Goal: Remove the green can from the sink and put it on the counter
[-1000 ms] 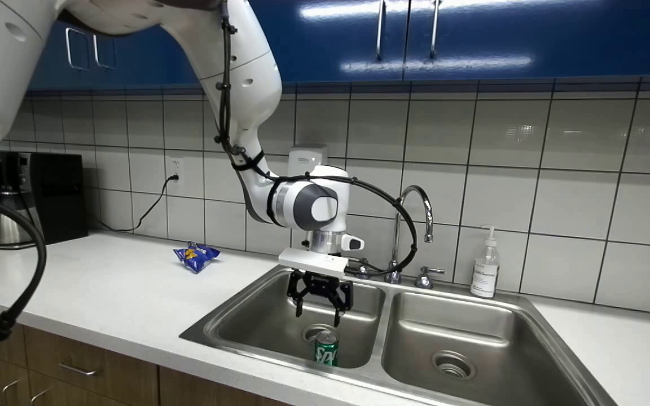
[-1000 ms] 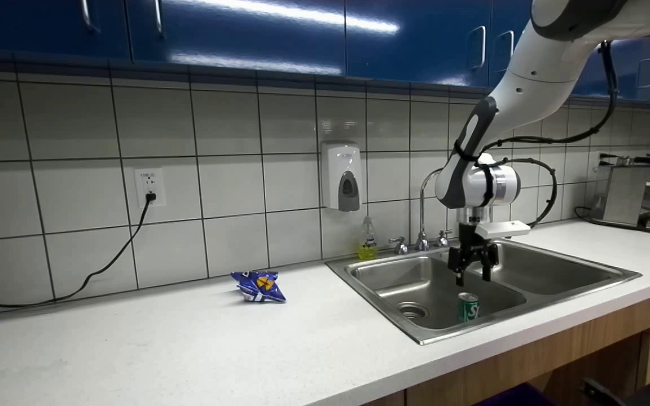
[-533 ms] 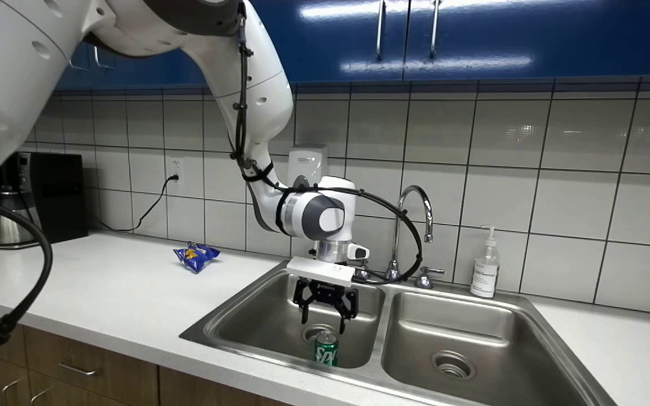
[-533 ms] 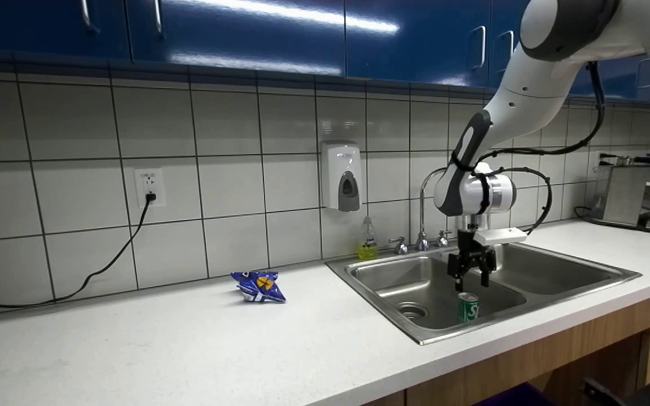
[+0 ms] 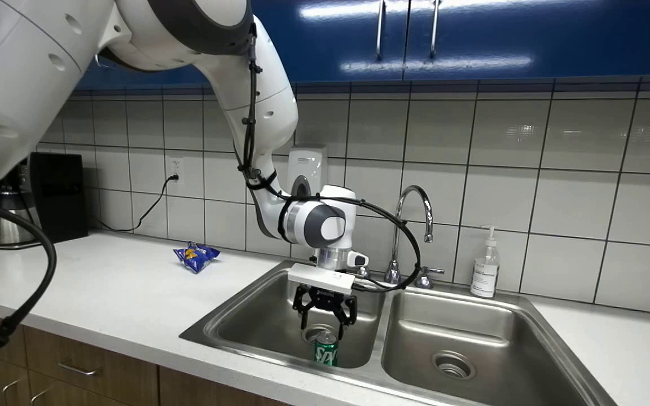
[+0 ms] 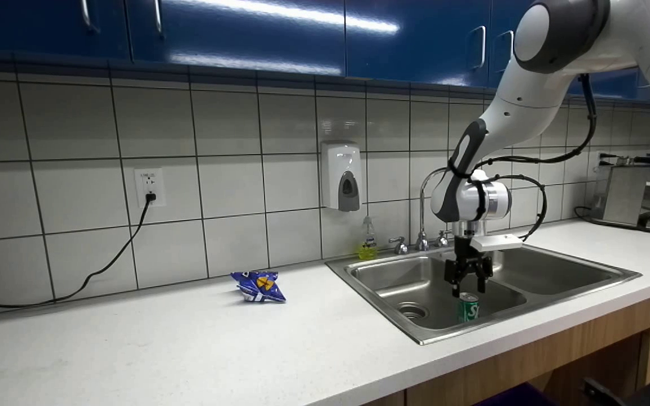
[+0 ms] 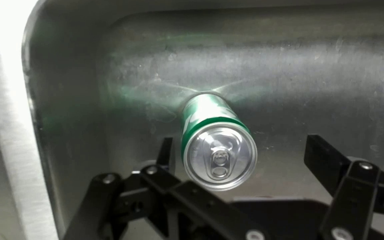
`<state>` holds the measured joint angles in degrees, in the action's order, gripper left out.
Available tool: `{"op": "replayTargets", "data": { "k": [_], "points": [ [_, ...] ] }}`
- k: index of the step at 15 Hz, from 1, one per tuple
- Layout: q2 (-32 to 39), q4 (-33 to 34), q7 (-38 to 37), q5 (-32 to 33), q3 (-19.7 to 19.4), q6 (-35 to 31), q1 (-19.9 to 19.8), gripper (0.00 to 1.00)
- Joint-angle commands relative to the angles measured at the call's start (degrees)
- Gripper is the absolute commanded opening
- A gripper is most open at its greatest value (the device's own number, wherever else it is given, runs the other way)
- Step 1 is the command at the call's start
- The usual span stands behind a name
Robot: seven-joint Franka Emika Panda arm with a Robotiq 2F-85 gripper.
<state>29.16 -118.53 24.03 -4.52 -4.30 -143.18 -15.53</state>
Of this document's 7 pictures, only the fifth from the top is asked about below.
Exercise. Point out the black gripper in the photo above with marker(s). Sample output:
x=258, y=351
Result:
x=325, y=299

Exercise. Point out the green soda can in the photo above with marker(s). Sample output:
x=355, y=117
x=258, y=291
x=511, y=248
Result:
x=325, y=354

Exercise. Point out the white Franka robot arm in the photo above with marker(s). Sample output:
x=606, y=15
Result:
x=249, y=97

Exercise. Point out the metal sink drain strainer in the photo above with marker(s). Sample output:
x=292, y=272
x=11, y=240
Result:
x=319, y=333
x=451, y=366

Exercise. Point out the stainless steel double sink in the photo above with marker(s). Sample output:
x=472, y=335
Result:
x=416, y=324

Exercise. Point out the chrome gooseneck faucet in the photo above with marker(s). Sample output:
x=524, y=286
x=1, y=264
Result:
x=397, y=226

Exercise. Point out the wooden lower cabinet door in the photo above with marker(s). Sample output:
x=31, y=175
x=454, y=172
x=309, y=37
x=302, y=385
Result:
x=204, y=396

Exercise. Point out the blue chip bag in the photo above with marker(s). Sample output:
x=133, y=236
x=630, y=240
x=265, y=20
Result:
x=195, y=257

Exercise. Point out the clear pump soap bottle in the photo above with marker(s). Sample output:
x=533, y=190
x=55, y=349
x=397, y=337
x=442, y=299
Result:
x=483, y=274

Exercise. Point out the wooden cabinet drawer front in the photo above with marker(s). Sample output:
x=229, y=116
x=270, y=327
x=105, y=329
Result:
x=124, y=385

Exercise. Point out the blue upper cabinet door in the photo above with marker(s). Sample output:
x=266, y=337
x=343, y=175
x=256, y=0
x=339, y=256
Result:
x=145, y=79
x=339, y=37
x=565, y=37

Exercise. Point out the black coffee maker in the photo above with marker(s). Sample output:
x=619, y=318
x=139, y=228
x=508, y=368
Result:
x=56, y=194

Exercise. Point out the steel coffee carafe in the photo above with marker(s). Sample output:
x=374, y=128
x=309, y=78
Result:
x=5, y=222

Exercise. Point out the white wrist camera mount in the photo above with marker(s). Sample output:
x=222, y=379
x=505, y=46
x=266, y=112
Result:
x=320, y=279

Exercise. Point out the white wall soap dispenser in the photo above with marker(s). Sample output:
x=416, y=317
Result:
x=308, y=169

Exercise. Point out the white wall outlet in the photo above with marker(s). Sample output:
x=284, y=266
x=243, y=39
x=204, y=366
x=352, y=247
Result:
x=173, y=167

